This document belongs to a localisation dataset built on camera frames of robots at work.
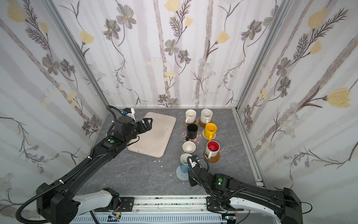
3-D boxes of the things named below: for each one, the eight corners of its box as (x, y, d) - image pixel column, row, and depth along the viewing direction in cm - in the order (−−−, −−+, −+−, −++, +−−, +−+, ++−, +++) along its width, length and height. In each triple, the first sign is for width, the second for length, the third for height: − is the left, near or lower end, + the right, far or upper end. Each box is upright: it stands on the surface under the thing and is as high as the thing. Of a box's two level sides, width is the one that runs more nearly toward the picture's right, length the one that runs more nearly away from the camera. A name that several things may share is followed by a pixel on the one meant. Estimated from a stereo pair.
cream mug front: (185, 127, 110) (185, 118, 101) (185, 118, 116) (185, 108, 108) (195, 128, 110) (197, 119, 101) (194, 118, 117) (196, 109, 108)
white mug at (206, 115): (196, 122, 112) (197, 115, 105) (203, 114, 118) (205, 106, 111) (205, 128, 109) (207, 120, 102) (213, 119, 114) (215, 112, 107)
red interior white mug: (206, 161, 92) (208, 155, 85) (204, 147, 98) (206, 140, 91) (218, 161, 92) (222, 155, 85) (216, 147, 99) (219, 140, 91)
